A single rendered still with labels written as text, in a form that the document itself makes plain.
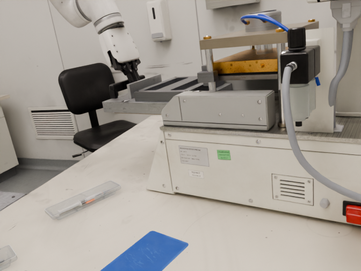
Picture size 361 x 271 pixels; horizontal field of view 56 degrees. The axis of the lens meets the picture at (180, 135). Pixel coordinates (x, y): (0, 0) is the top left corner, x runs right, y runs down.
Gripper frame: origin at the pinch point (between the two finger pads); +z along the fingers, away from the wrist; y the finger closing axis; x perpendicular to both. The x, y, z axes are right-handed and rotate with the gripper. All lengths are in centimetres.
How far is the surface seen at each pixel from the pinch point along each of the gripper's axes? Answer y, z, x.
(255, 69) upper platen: 10.1, 11.0, 39.7
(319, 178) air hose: 34, 27, 52
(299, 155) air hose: 34, 23, 51
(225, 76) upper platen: 10.1, 9.8, 32.8
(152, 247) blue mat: 35, 34, 17
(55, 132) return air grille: -105, -5, -205
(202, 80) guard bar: 13.5, 8.7, 29.4
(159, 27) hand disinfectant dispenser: -116, -37, -63
